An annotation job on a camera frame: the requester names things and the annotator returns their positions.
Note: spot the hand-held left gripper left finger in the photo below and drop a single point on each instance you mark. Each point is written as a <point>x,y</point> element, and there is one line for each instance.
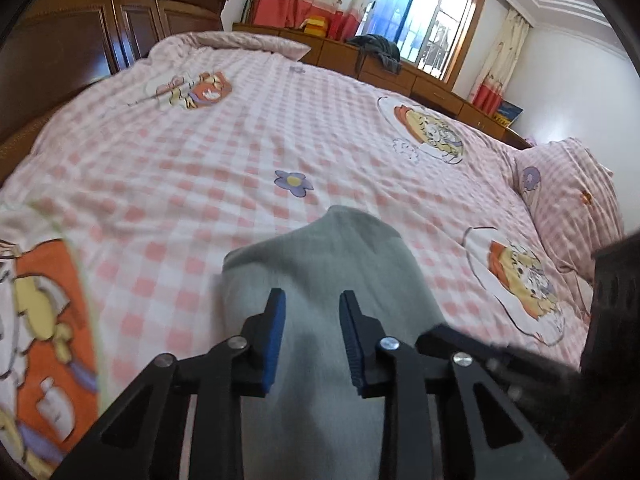
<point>274,340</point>

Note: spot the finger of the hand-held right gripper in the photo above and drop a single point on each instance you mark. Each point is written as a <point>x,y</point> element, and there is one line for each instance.
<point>500,360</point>

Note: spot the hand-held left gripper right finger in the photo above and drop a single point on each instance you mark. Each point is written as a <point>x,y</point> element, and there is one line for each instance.
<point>357,345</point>

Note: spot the grey pants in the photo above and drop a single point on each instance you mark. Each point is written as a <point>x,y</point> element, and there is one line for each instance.
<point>320,270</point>

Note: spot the pink checked pillow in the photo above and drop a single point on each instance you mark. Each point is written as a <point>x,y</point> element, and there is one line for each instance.
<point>570,195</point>
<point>250,42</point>

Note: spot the pink checked printed blanket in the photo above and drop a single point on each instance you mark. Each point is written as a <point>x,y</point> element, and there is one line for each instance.
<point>200,160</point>

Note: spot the blue book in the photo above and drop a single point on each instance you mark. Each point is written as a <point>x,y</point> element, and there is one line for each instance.
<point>507,112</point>

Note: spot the long wooden cabinet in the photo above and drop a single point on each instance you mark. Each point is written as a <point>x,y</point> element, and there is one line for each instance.
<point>435,87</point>

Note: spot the dark clothing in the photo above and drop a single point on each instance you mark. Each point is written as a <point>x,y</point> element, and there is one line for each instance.
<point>375,50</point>

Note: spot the yellow box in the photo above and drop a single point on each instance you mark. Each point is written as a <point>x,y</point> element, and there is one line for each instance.
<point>314,27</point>

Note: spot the window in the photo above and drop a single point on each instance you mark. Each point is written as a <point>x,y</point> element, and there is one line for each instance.
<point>425,15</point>

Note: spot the wooden headboard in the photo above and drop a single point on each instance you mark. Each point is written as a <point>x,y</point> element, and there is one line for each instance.
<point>65,45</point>

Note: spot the wooden bed frame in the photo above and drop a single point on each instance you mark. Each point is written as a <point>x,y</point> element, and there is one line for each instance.
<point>15,152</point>

